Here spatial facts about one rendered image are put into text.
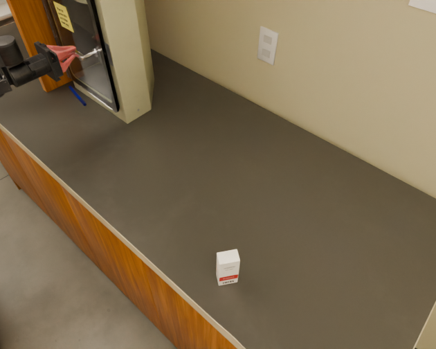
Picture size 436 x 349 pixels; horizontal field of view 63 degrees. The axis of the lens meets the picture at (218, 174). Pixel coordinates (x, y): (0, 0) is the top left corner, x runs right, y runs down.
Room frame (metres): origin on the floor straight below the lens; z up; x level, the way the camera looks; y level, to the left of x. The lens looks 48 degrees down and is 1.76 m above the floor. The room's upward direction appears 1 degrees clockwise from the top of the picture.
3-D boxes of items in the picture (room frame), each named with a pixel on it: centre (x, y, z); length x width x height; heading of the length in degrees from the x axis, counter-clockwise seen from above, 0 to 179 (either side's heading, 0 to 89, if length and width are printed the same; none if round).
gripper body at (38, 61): (0.90, 0.52, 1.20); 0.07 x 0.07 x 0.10; 49
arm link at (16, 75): (0.85, 0.56, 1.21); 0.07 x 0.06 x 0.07; 139
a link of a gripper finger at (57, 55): (0.95, 0.47, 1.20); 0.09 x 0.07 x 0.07; 139
